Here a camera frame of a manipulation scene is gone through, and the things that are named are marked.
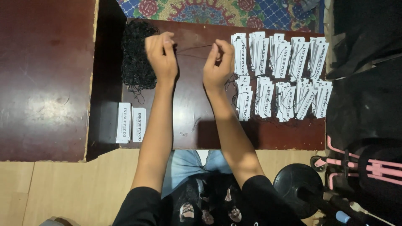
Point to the person's right hand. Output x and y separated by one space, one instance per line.
215 73

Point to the person's left hand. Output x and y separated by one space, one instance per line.
161 62

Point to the colourful floral rug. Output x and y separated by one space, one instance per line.
219 12

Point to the stack of plain white tags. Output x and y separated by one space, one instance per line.
123 122
138 124

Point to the piles of strung white tags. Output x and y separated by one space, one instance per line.
282 75

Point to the person's blue jeans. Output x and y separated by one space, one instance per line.
183 169

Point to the dark brown wooden table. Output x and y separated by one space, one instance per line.
44 78

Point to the person's black printed shirt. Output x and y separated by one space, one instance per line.
219 204

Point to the black round stand base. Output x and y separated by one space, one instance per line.
295 188

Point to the heap of black fabric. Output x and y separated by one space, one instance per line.
367 78

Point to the grey object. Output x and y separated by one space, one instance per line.
55 221

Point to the pink metal frame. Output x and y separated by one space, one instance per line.
370 166

